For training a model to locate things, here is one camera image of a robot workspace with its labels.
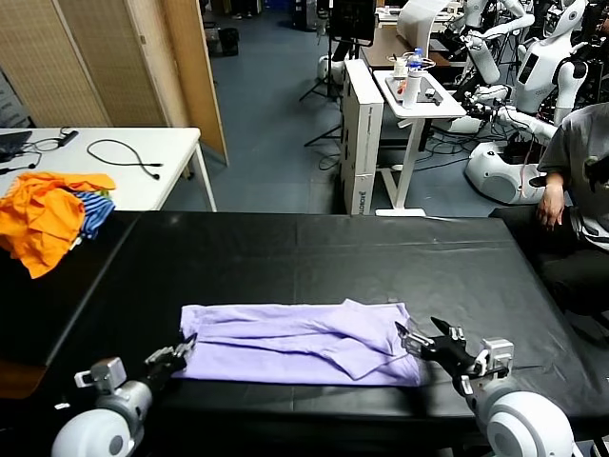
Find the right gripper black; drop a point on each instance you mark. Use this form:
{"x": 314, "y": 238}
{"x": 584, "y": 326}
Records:
{"x": 449, "y": 357}

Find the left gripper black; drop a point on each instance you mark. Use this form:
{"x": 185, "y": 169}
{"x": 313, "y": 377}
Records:
{"x": 164, "y": 371}

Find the light purple t-shirt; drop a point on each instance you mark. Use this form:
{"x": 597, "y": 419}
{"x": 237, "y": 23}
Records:
{"x": 285, "y": 333}

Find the white humanoid robot raised arm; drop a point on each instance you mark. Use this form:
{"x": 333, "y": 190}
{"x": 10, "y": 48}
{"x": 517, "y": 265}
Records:
{"x": 485, "y": 47}

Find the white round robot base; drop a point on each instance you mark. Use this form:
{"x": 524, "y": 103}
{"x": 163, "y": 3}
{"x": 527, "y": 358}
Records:
{"x": 499, "y": 176}

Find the person's bare forearm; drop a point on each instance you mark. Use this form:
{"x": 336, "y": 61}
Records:
{"x": 555, "y": 178}

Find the person's bare hand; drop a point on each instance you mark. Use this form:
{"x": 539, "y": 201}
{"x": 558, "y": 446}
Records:
{"x": 549, "y": 209}

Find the black smooth table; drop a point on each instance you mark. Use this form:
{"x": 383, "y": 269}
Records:
{"x": 28, "y": 323}

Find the black table cover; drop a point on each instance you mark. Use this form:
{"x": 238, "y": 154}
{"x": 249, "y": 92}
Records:
{"x": 285, "y": 247}

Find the blue striped garment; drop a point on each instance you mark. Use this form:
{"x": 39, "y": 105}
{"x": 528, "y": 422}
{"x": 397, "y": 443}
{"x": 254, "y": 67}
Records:
{"x": 97, "y": 212}

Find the white table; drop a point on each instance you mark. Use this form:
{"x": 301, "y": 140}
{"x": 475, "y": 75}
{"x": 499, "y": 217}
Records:
{"x": 143, "y": 185}

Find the orange garment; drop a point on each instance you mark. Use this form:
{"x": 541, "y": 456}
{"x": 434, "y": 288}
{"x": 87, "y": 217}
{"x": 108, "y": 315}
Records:
{"x": 38, "y": 224}

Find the white cardboard box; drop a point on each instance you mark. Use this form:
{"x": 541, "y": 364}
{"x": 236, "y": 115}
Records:
{"x": 364, "y": 143}

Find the seated person gray shirt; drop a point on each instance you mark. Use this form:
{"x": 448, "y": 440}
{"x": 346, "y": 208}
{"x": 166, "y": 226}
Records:
{"x": 585, "y": 190}

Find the small white desk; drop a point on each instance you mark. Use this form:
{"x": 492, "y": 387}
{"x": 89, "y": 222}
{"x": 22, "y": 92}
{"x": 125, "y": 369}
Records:
{"x": 428, "y": 112}

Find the black power strip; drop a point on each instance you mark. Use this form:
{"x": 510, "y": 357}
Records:
{"x": 69, "y": 136}

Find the white bottle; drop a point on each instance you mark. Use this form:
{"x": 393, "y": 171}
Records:
{"x": 412, "y": 90}

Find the black laptop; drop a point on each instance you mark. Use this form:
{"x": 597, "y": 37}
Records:
{"x": 12, "y": 143}

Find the white cup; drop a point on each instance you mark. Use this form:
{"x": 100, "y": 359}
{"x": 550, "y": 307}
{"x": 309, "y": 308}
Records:
{"x": 399, "y": 66}

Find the clear bottle blue cap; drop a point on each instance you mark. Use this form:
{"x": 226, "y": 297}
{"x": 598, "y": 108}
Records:
{"x": 416, "y": 58}

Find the black tripod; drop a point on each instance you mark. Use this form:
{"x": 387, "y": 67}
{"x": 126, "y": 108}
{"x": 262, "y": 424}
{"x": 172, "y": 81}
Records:
{"x": 328, "y": 71}

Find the white humanoid robot dark panel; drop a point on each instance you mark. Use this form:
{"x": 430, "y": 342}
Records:
{"x": 547, "y": 71}

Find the brown wooden desk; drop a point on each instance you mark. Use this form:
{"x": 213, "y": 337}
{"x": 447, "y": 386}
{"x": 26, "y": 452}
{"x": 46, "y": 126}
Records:
{"x": 385, "y": 47}

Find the wooden folding screen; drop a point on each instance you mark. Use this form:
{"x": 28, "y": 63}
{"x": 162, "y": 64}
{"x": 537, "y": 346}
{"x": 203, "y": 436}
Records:
{"x": 109, "y": 62}

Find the white curved shell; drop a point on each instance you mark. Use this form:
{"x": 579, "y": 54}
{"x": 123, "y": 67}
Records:
{"x": 418, "y": 21}

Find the black trash bin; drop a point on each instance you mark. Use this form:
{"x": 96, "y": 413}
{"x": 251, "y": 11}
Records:
{"x": 229, "y": 40}

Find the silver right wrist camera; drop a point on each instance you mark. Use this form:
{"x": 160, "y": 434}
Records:
{"x": 497, "y": 354}

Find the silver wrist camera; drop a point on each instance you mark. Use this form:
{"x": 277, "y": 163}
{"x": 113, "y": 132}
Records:
{"x": 497, "y": 354}
{"x": 102, "y": 373}

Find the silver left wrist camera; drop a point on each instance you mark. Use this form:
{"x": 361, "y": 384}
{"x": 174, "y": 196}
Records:
{"x": 102, "y": 373}

